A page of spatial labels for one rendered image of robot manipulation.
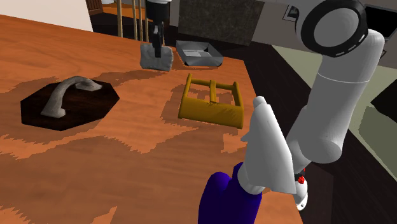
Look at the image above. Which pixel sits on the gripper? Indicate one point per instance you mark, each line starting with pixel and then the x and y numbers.
pixel 158 14

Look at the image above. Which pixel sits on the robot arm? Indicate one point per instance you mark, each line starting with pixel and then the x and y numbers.
pixel 341 102

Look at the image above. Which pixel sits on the wooden spindle chair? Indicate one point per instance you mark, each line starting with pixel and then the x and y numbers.
pixel 119 18

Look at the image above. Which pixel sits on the grey lumpy cloth bag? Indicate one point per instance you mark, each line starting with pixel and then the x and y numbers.
pixel 151 63

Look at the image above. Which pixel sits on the grey square tray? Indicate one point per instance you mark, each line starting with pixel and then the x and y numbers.
pixel 214 60

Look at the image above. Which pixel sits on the yellow open caddy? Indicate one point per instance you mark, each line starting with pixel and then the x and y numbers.
pixel 211 113

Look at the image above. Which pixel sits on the dark octagonal board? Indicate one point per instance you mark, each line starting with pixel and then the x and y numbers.
pixel 86 105

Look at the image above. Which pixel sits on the grey curved arch figure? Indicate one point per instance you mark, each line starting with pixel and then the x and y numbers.
pixel 58 94

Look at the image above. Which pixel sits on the blue spray bottle white head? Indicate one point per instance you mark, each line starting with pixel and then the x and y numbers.
pixel 226 201

